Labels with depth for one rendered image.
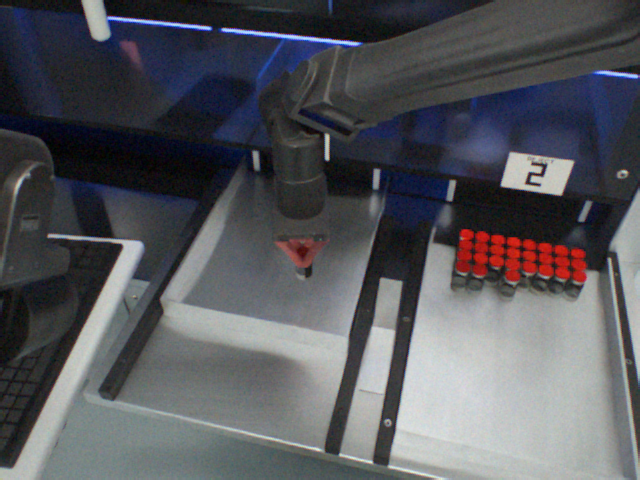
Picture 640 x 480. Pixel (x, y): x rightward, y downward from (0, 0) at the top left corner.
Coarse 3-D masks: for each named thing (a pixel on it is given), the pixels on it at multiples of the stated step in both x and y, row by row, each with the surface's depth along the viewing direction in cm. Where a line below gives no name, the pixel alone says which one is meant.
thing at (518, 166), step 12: (516, 156) 78; (528, 156) 77; (516, 168) 79; (528, 168) 79; (540, 168) 78; (552, 168) 78; (564, 168) 77; (504, 180) 81; (516, 180) 80; (540, 180) 79; (552, 180) 79; (564, 180) 78; (540, 192) 81; (552, 192) 80
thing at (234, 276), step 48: (240, 192) 98; (336, 192) 98; (384, 192) 92; (240, 240) 89; (336, 240) 89; (192, 288) 82; (240, 288) 82; (288, 288) 82; (336, 288) 82; (288, 336) 75; (336, 336) 73
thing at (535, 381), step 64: (448, 256) 87; (448, 320) 78; (512, 320) 78; (576, 320) 78; (448, 384) 71; (512, 384) 71; (576, 384) 71; (448, 448) 63; (512, 448) 65; (576, 448) 65
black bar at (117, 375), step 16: (208, 208) 92; (192, 240) 87; (160, 288) 80; (160, 304) 78; (144, 320) 76; (144, 336) 74; (128, 352) 72; (112, 368) 70; (128, 368) 72; (112, 384) 69; (112, 400) 69
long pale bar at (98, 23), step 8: (88, 0) 69; (96, 0) 69; (104, 0) 71; (112, 0) 73; (88, 8) 70; (96, 8) 70; (104, 8) 71; (88, 16) 70; (96, 16) 70; (104, 16) 71; (88, 24) 72; (96, 24) 71; (104, 24) 72; (96, 32) 72; (104, 32) 72
